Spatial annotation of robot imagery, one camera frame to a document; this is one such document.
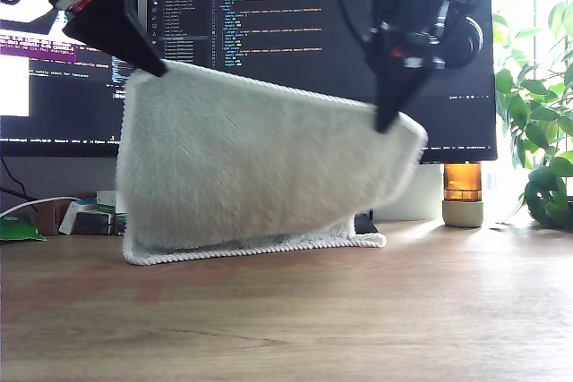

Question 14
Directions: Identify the green leafy houseplant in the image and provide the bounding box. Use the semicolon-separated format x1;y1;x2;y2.
491;0;573;230

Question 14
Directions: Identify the mint green fluffy tea towel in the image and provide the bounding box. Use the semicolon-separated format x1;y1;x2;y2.
115;59;430;267

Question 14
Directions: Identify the black monitor with video window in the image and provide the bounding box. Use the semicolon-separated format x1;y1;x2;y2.
0;0;141;160

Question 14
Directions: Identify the black over-ear headphones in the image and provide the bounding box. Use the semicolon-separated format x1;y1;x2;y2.
442;14;484;69

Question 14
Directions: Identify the small black box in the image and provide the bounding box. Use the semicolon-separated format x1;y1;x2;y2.
73;224;115;237
76;213;115;226

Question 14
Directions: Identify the white cable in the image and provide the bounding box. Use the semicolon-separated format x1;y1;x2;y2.
0;196;84;220

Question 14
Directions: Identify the brown cardboard box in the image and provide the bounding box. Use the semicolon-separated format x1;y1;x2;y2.
34;196;98;237

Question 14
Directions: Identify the green plastic bag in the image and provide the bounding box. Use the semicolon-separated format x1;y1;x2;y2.
0;215;47;244

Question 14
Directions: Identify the wide black code monitor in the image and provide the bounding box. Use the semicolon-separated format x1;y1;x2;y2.
136;0;498;236

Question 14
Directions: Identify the thin black wall cable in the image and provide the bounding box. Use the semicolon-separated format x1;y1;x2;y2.
0;157;39;204

